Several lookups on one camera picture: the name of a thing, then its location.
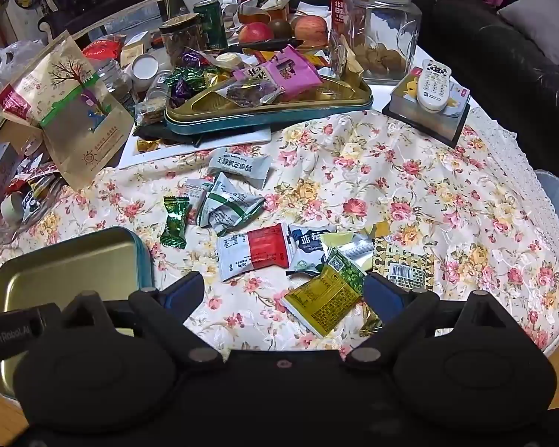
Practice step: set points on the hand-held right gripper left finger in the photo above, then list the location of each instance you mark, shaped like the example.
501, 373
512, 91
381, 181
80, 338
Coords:
186, 291

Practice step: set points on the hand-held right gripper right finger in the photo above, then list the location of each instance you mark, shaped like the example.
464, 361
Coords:
377, 295

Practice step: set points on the gold foil candy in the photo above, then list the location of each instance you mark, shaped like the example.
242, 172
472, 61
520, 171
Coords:
371, 323

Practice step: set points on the gold black patterned packet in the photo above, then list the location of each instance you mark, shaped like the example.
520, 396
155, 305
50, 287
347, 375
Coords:
403, 265

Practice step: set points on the silver yellow snack packet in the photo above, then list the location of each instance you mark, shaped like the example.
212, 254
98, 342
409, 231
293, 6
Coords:
349, 244

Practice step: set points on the green twist candy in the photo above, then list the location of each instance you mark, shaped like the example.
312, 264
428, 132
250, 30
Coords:
174, 223

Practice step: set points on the blue white snack packet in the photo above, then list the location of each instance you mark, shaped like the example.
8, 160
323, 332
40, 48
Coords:
310, 249

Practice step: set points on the white sesame crisp packet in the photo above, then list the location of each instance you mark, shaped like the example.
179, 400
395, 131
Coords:
240, 165

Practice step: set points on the yellow green snack packet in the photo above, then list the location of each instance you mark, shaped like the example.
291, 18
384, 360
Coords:
321, 300

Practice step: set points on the red white snack packet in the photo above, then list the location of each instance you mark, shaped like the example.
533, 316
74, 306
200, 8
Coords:
256, 251

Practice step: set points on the floral tablecloth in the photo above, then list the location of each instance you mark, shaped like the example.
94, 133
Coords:
400, 195

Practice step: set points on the clear glass plate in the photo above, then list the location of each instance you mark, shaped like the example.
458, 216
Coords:
9, 233

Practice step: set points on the white flat board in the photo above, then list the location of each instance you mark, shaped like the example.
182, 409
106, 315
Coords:
177, 149

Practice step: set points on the yellow duck note box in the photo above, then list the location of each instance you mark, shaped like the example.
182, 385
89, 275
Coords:
428, 121

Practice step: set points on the gold tin tray with candies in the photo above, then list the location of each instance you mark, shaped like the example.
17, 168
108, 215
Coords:
261, 114

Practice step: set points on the kraft paper bag tree print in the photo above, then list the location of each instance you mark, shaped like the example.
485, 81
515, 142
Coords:
88, 121

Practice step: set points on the clear packet of dark candy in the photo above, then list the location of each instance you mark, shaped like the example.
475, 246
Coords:
251, 91

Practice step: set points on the pile of foil candies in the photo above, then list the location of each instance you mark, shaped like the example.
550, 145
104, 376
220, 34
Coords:
188, 79

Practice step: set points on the white remote control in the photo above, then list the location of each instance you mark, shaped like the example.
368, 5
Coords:
433, 86

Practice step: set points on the small clear jar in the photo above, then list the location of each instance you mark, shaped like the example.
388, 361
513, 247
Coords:
114, 81

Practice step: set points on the small white cup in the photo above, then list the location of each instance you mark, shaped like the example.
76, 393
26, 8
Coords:
144, 70

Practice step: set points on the pink snack packet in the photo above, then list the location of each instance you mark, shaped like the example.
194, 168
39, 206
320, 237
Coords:
293, 72

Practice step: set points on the dark-lid jar of nuts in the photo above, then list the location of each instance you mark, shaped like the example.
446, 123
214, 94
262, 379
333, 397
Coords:
181, 39

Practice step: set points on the red plastic bag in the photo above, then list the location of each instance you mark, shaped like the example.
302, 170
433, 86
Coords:
101, 49

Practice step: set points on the glass jar with cookies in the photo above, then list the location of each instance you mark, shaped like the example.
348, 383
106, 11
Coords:
382, 32

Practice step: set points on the green can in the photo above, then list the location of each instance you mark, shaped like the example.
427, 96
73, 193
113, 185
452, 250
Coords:
210, 25

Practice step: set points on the black leather sofa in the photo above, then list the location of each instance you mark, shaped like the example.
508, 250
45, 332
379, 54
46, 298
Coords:
494, 56

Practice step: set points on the pale red apple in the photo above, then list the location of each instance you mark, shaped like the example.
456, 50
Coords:
311, 30

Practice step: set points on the white plastic bag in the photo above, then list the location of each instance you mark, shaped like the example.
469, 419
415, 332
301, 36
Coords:
9, 63

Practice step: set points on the brown kiwi fruit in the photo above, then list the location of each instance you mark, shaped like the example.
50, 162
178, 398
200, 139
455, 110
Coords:
280, 28

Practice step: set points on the grey pillow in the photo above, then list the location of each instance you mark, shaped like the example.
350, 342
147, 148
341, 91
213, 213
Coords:
540, 23

